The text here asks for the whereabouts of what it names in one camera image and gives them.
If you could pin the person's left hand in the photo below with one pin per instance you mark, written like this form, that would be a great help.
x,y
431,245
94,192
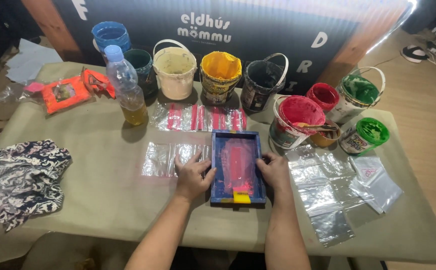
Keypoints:
x,y
189,178

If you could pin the person's right hand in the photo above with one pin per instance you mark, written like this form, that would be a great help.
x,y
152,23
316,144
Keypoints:
x,y
278,176

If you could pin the blue screen printing frame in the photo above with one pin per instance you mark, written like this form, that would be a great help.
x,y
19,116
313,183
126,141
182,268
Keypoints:
x,y
218,180

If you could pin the clear zip plastic bag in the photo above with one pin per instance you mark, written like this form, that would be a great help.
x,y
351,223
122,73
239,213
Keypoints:
x,y
156,159
186,150

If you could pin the yellow squeegee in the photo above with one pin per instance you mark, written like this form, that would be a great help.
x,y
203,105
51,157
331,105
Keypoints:
x,y
241,195

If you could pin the pile of blank clear bags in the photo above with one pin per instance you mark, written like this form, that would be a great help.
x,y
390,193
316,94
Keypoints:
x,y
323,195

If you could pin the small brown tub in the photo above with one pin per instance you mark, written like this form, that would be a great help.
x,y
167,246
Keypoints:
x,y
325,139

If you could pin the row of red-printed plastic bags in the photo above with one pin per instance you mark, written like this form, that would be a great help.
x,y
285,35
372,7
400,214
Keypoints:
x,y
199,118

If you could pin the paint-stained stirring stick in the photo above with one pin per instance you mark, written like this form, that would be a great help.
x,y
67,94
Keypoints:
x,y
315,126

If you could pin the large red paint bucket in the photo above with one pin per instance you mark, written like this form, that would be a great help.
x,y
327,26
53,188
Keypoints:
x,y
296,110

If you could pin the black paint bucket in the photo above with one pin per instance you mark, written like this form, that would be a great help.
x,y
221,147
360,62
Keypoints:
x,y
257,92

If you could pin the beige table cover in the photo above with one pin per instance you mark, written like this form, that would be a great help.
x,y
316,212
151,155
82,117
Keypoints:
x,y
101,187

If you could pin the small red paint tub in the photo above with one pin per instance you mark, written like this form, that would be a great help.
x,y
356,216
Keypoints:
x,y
323,95

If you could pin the yellow paint bucket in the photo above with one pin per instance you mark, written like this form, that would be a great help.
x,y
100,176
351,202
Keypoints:
x,y
219,82

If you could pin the small green paint tub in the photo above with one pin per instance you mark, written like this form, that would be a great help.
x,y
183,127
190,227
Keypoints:
x,y
370,133

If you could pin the clear bottle with yellow liquid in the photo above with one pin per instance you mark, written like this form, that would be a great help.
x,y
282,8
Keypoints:
x,y
127,90

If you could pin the white bucket with green paint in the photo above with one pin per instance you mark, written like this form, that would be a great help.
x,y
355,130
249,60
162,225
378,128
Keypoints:
x,y
357,92

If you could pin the dark green paint bucket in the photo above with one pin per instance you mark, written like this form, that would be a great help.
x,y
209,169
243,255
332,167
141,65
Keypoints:
x,y
142,71

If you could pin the crumpled orange packet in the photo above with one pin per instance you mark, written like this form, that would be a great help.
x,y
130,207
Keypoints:
x,y
97,82

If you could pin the orange packet in plastic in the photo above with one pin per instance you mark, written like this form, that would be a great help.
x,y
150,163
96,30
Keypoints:
x,y
65,93

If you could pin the black banner board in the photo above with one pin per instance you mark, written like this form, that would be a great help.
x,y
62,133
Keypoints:
x,y
240,22

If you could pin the blue paint bucket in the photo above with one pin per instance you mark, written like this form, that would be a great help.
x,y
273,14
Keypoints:
x,y
111,37

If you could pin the dark floral patterned cloth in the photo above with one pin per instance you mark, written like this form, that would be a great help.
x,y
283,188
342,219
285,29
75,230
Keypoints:
x,y
18,180

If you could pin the pink paper scrap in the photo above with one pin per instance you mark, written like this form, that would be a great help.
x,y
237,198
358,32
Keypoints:
x,y
34,87

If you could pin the black and white sandal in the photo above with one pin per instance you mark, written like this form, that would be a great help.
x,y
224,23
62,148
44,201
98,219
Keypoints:
x,y
415,53

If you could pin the crumpled clear plastic wrap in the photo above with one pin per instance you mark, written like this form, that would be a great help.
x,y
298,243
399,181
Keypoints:
x,y
11,93

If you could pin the white paper sheet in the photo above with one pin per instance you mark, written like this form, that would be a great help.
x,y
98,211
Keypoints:
x,y
30,60

